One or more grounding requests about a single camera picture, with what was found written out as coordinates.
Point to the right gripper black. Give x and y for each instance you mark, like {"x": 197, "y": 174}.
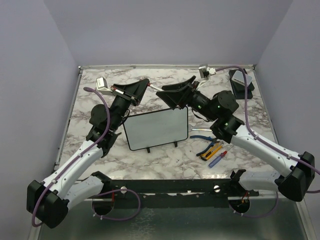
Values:
{"x": 180, "y": 97}

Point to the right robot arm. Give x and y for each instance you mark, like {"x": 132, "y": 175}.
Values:
{"x": 292, "y": 172}

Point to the blue red screwdriver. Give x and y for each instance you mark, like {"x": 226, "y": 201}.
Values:
{"x": 217, "y": 159}

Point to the white small box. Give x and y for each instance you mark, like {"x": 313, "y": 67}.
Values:
{"x": 238, "y": 77}

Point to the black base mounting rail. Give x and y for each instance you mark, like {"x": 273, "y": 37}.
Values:
{"x": 163, "y": 194}

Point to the black flat box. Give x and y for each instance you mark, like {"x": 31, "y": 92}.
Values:
{"x": 238, "y": 89}

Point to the small black-framed whiteboard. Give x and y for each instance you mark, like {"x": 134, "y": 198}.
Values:
{"x": 156, "y": 128}

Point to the yellow utility knife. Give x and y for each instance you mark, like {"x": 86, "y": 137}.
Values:
{"x": 210, "y": 152}

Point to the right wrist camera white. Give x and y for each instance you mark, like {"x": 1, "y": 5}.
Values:
{"x": 206, "y": 72}

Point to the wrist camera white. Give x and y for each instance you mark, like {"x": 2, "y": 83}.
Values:
{"x": 102, "y": 86}
{"x": 206, "y": 72}

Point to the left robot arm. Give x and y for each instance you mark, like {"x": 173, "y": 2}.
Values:
{"x": 50, "y": 200}

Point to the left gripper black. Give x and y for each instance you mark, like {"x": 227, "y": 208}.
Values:
{"x": 137, "y": 89}

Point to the white whiteboard marker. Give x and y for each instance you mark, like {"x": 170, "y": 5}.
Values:
{"x": 155, "y": 87}

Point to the silver combination wrench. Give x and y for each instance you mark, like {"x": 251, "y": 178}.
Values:
{"x": 200, "y": 129}

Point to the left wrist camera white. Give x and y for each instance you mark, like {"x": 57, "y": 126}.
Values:
{"x": 102, "y": 86}

